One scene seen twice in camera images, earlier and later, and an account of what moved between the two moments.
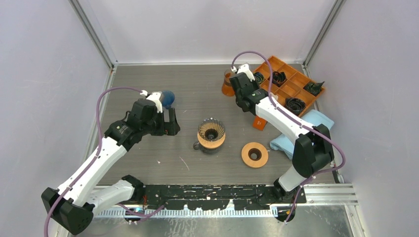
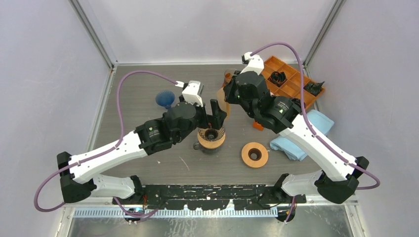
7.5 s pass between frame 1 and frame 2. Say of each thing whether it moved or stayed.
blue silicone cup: stayed
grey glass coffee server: stayed
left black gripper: moved
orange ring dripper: stayed
